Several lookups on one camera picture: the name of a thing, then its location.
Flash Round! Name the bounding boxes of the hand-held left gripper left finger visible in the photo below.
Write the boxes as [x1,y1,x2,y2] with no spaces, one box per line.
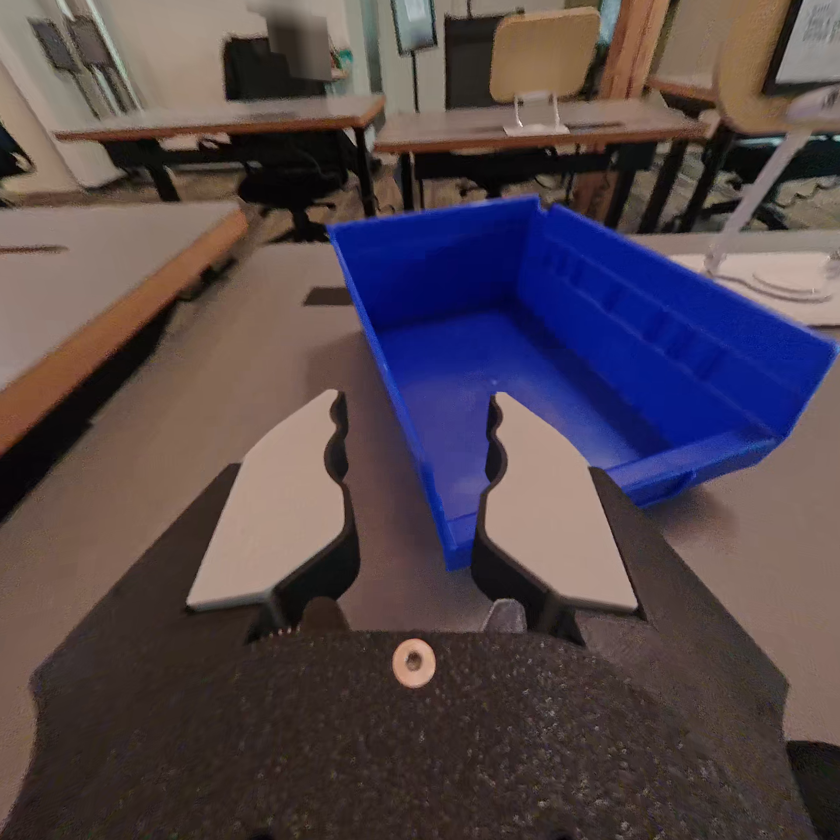
[185,389,362,634]

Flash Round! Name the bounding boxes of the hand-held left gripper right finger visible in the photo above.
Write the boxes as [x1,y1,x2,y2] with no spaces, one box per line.
[470,392,641,634]

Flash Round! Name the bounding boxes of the blue plastic bin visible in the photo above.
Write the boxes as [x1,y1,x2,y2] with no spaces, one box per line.
[326,195,840,572]

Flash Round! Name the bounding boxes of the white display stand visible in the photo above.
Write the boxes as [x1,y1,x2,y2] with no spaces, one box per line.
[669,88,840,327]

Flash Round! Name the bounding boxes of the black office chair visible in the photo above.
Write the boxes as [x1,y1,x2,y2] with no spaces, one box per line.
[223,36,368,244]

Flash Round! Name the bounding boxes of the wooden column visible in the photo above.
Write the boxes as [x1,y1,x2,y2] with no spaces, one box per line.
[598,0,672,101]

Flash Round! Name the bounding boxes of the sign on floor stand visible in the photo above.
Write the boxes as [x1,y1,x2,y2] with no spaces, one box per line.
[390,0,438,112]

